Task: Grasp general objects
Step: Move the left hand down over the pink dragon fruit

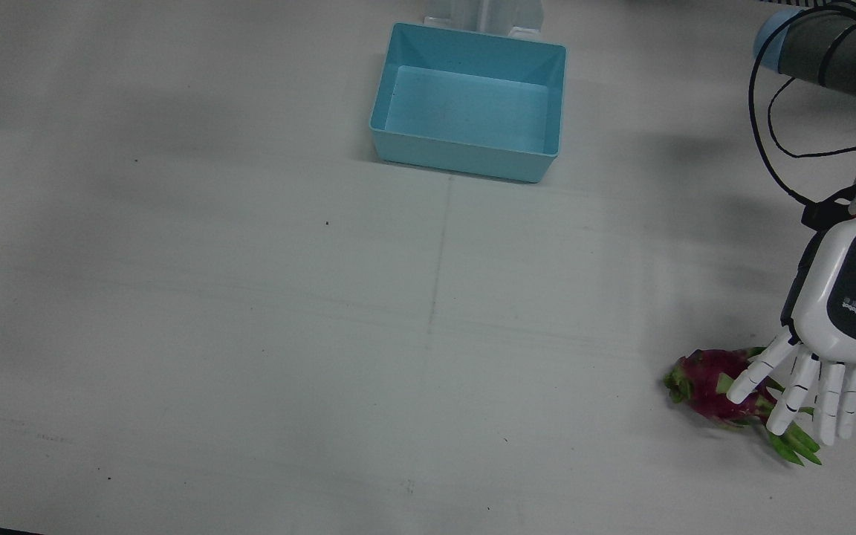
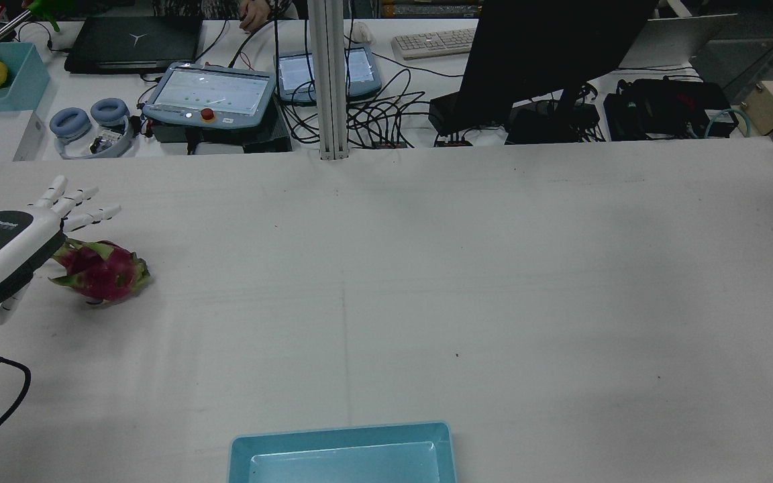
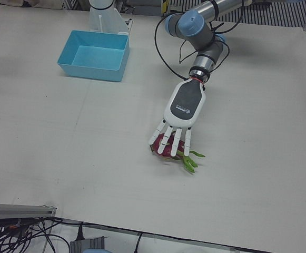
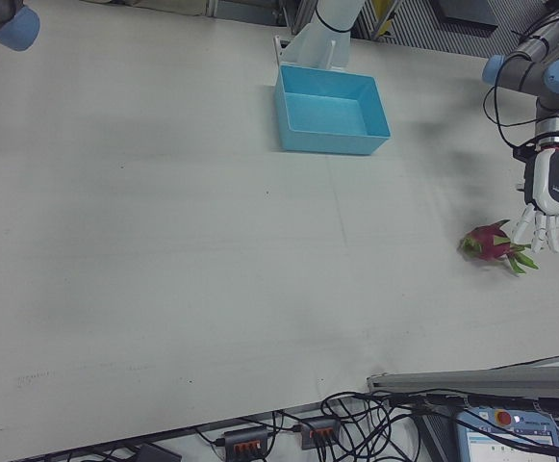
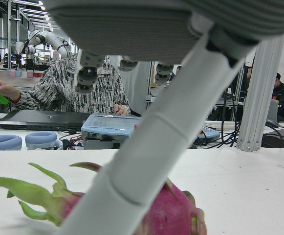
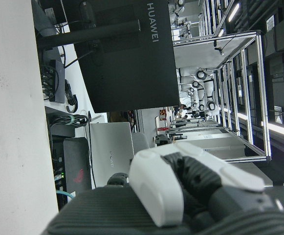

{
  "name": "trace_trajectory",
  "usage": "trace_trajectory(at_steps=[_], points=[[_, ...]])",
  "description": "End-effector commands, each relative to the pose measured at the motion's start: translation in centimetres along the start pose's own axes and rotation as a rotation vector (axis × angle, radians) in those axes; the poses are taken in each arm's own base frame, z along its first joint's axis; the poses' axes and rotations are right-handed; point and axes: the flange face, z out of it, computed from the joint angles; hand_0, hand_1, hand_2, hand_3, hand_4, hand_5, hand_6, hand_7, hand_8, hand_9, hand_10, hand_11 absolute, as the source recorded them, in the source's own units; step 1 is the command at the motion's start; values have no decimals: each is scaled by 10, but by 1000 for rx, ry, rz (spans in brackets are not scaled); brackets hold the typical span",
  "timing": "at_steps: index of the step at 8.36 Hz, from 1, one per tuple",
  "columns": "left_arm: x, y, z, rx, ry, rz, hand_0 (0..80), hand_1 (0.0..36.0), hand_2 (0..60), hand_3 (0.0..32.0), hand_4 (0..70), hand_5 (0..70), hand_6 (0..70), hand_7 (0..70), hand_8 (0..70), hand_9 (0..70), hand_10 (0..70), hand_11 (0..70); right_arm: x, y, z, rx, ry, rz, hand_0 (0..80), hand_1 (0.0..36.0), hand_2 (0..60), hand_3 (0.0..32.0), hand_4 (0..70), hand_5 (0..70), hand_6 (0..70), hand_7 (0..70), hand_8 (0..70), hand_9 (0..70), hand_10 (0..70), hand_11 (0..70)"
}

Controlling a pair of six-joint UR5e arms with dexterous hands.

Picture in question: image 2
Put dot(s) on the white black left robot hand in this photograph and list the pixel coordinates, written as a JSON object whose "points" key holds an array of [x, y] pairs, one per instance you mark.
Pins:
{"points": [[4, 248]]}

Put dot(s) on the red dragon fruit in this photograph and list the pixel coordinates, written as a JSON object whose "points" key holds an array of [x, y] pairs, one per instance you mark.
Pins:
{"points": [[105, 272]]}

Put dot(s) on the blue grey headphones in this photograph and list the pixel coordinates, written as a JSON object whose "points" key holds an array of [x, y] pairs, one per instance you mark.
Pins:
{"points": [[71, 124]]}

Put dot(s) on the light blue plastic bin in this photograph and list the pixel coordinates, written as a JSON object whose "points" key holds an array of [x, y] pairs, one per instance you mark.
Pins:
{"points": [[346, 463], [24, 87]]}

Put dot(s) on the black laptop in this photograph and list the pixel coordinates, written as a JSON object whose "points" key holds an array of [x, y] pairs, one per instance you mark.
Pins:
{"points": [[131, 43]]}

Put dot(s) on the green grabber claw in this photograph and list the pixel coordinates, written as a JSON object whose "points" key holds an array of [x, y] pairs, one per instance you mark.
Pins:
{"points": [[51, 8]]}

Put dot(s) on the teach pendant with red button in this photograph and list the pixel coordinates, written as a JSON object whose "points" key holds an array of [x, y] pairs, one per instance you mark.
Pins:
{"points": [[212, 90]]}

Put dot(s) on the person in patterned clothing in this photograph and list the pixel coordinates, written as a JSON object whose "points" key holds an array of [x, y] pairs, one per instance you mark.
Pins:
{"points": [[252, 17]]}

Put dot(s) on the grey blue teach pendant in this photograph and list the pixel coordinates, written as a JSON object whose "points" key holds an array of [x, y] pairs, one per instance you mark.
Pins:
{"points": [[359, 70]]}

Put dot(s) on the white computer mouse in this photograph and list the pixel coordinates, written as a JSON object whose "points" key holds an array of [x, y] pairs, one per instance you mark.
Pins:
{"points": [[362, 32]]}

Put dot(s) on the small black box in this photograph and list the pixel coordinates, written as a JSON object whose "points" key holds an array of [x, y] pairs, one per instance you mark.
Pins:
{"points": [[447, 111]]}

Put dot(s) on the white keyboard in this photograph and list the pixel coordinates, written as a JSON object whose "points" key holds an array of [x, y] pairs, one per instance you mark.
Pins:
{"points": [[433, 42]]}

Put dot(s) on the black monitor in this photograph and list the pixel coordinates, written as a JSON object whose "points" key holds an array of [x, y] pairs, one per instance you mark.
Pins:
{"points": [[547, 47]]}

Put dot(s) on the large black electronics box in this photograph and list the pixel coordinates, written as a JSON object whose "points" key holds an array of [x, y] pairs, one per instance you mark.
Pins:
{"points": [[661, 107]]}

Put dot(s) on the wooden block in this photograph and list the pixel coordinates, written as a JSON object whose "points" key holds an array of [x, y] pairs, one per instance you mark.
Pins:
{"points": [[772, 104]]}

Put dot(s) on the aluminium profile post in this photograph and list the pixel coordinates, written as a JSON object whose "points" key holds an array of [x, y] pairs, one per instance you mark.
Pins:
{"points": [[329, 80]]}

